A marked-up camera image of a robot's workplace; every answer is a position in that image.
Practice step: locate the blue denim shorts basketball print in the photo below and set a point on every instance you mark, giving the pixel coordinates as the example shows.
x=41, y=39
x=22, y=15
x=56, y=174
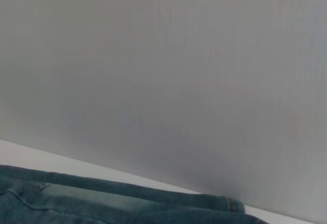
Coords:
x=102, y=203

